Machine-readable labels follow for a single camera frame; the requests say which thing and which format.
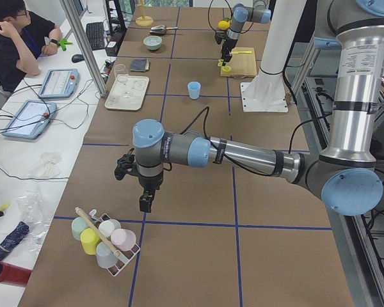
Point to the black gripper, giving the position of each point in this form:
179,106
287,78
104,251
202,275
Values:
226,43
150,182

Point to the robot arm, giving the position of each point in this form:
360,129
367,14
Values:
258,13
342,175

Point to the whole yellow lemon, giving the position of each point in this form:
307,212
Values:
224,24

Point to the light blue paper cup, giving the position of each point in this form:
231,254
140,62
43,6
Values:
194,89

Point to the pink cup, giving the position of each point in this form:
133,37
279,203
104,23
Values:
123,239

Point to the white cup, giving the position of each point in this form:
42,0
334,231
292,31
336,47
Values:
107,227

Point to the yellow cup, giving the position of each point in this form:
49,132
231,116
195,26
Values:
89,241

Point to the grey translucent cup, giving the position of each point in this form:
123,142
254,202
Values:
105,257

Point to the mint green cup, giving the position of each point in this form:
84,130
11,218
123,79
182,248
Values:
78,226

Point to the wooden cutting board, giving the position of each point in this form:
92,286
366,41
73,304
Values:
243,65

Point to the yellow plastic knife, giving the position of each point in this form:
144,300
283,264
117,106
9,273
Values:
241,52

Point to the wooden rack rod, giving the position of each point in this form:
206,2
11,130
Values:
80,212

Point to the steel ice scoop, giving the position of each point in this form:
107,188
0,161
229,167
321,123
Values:
160,30

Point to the green bowl of ice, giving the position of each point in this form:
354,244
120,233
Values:
153,42

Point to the grey folded cloth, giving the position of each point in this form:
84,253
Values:
140,65

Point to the round wooden stand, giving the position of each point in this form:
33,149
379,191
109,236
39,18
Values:
143,20

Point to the cream bear serving tray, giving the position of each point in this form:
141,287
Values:
137,85

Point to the clear wine glass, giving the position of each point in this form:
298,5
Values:
122,76

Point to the clear plastic bag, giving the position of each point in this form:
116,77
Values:
36,216

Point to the black keyboard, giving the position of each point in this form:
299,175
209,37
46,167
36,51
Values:
95,35

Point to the blue teach pendant near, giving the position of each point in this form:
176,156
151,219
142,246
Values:
30,120

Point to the blue teach pendant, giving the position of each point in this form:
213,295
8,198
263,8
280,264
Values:
30,120
59,83

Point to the blue teach pendant far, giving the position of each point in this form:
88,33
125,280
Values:
59,83

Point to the black computer mouse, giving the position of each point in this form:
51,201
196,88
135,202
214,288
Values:
76,58

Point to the folded blue umbrella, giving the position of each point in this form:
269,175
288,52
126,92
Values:
12,240

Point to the red cylinder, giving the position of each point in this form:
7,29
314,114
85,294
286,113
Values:
14,275

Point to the seated person black shirt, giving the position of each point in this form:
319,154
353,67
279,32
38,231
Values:
24,37

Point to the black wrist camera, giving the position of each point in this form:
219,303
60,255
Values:
126,165

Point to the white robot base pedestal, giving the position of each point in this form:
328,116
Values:
266,93

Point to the white wire cup rack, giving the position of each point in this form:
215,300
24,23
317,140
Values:
126,256

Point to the aluminium frame post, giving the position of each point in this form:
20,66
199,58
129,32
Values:
79,33

